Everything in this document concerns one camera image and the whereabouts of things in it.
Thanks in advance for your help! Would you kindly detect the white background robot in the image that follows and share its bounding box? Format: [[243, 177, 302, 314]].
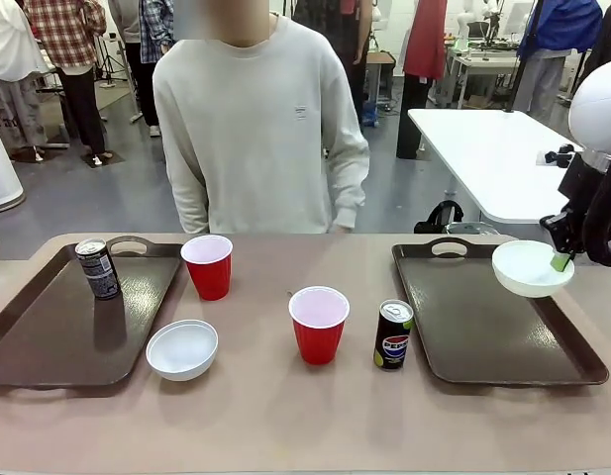
[[453, 0, 507, 54]]

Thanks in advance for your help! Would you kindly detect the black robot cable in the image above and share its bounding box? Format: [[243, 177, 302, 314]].
[[580, 165, 611, 269]]

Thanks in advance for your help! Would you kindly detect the small black object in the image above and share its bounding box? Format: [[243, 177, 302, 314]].
[[543, 142, 578, 170]]

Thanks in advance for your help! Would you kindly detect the person in red apron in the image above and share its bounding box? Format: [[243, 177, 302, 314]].
[[394, 0, 449, 161]]

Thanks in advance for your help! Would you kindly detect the person in blue jacket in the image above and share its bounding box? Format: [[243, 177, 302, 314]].
[[511, 0, 608, 120]]

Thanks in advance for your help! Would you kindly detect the red plastic cup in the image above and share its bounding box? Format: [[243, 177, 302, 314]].
[[179, 235, 235, 303], [287, 285, 352, 367]]

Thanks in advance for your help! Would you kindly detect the person in plaid shirt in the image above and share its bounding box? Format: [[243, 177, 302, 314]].
[[23, 0, 119, 167]]

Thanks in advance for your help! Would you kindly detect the person's right forearm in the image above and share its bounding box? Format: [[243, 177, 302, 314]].
[[164, 157, 211, 235]]

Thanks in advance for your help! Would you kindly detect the black Pepsi can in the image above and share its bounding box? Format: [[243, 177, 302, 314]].
[[372, 298, 416, 373]]

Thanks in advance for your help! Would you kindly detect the white background table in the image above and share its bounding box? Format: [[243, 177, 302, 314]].
[[406, 107, 585, 225]]

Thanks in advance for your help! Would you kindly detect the black backpack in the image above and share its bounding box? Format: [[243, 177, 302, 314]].
[[413, 200, 465, 236]]

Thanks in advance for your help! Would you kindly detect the person in cream sweater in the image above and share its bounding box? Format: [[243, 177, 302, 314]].
[[152, 8, 371, 236]]

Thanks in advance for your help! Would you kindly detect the person's left forearm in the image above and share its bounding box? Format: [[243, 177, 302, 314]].
[[327, 142, 371, 228]]

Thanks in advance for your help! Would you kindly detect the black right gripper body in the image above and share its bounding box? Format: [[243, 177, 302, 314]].
[[556, 150, 608, 234]]

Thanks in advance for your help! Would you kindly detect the person in blue checked shirt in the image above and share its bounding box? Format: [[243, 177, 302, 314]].
[[136, 0, 176, 139]]

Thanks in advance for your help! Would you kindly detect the brown plastic serving tray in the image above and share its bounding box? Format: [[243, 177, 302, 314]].
[[390, 237, 611, 388], [0, 235, 185, 393]]

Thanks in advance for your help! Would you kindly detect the grey background workbench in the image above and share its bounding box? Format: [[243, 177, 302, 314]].
[[446, 42, 522, 110]]

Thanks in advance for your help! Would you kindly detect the white cylindrical appliance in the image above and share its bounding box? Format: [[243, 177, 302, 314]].
[[0, 105, 27, 215]]

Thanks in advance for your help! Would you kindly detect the white plastic bowl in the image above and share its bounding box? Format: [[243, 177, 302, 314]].
[[145, 318, 220, 383], [491, 239, 576, 299]]

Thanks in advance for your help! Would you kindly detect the black drink can white print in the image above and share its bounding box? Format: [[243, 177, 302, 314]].
[[74, 237, 124, 302]]

